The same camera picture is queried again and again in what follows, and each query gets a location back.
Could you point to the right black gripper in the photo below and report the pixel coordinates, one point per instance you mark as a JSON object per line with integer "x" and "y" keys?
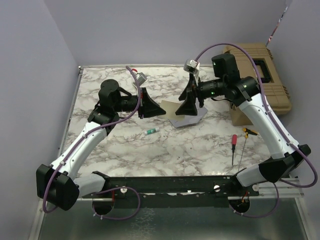
{"x": 192, "y": 91}

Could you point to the tan paper letter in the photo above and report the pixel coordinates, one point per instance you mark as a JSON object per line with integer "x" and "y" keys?
{"x": 170, "y": 108}

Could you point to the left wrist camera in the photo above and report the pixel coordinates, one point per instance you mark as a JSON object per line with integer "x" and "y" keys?
{"x": 140, "y": 77}

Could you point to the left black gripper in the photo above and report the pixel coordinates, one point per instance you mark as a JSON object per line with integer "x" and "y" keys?
{"x": 149, "y": 107}

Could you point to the tan plastic tool case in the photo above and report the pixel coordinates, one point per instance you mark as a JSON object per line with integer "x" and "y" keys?
{"x": 276, "y": 93}

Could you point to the red handled screwdriver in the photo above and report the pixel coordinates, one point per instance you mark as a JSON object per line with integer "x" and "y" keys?
{"x": 233, "y": 147}

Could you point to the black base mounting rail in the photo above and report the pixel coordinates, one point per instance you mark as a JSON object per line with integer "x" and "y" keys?
{"x": 171, "y": 191}

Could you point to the yellow black long screwdriver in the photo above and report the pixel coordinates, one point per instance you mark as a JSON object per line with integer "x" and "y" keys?
{"x": 247, "y": 132}

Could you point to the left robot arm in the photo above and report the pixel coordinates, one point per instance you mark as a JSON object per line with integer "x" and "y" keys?
{"x": 58, "y": 183}

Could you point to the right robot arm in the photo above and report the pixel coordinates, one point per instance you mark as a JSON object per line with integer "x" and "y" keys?
{"x": 286, "y": 153}

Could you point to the green white glue stick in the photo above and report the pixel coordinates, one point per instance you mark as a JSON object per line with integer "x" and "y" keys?
{"x": 152, "y": 131}

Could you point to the grey envelope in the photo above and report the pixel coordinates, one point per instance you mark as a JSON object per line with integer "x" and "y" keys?
{"x": 189, "y": 120}

